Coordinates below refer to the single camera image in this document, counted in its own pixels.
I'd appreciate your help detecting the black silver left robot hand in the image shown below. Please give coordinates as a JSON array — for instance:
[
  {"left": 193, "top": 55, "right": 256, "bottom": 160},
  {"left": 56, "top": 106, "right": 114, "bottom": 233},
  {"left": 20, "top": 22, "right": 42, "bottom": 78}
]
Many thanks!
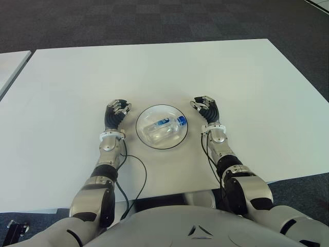
[{"left": 104, "top": 98, "right": 133, "bottom": 133}]

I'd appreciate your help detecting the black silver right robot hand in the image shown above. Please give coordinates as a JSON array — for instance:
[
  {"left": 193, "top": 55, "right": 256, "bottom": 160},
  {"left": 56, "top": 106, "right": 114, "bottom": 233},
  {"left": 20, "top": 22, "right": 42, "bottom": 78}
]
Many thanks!
[{"left": 190, "top": 95, "right": 221, "bottom": 126}]

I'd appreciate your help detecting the clear water bottle blue cap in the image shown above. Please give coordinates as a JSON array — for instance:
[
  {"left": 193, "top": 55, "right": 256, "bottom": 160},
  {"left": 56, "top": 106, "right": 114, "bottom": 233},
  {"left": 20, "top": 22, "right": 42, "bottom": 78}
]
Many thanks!
[{"left": 140, "top": 115, "right": 187, "bottom": 142}]

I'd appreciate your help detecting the white plate with black rim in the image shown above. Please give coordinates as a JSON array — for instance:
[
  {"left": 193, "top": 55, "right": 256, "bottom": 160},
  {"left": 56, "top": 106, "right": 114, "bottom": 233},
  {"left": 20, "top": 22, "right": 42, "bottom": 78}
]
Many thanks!
[{"left": 135, "top": 103, "right": 191, "bottom": 151}]

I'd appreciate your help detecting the white robot waist part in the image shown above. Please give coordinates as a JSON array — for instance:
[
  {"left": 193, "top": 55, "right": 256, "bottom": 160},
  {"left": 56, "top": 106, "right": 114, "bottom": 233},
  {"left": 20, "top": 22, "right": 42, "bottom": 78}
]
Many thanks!
[{"left": 183, "top": 190, "right": 216, "bottom": 209}]

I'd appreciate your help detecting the white neighbouring table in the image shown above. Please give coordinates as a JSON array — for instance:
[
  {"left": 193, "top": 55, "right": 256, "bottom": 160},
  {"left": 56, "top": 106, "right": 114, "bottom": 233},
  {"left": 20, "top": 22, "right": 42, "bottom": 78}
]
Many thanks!
[{"left": 0, "top": 50, "right": 33, "bottom": 100}]

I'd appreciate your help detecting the grey robot torso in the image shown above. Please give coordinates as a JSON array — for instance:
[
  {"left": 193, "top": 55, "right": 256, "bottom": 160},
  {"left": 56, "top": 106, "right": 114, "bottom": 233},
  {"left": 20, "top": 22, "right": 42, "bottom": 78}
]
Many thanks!
[{"left": 7, "top": 204, "right": 329, "bottom": 247}]

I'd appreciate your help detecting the black stand with casters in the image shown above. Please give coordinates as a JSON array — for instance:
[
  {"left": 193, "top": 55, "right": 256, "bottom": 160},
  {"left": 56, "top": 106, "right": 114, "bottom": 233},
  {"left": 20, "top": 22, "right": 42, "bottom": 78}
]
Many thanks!
[{"left": 0, "top": 219, "right": 30, "bottom": 247}]

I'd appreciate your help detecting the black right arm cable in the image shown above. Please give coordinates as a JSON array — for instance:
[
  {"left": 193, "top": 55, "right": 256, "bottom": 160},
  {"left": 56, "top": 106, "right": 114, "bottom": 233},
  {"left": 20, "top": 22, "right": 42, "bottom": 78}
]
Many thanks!
[{"left": 200, "top": 133, "right": 225, "bottom": 192}]

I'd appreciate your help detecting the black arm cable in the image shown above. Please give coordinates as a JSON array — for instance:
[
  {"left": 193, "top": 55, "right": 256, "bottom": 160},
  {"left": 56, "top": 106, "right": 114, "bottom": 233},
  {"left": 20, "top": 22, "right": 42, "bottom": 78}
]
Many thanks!
[
  {"left": 200, "top": 133, "right": 225, "bottom": 192},
  {"left": 114, "top": 140, "right": 148, "bottom": 220}
]

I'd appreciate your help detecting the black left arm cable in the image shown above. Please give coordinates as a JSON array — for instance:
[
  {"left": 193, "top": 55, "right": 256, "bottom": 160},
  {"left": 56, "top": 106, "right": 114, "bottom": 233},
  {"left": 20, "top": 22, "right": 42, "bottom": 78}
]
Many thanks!
[{"left": 114, "top": 140, "right": 148, "bottom": 220}]

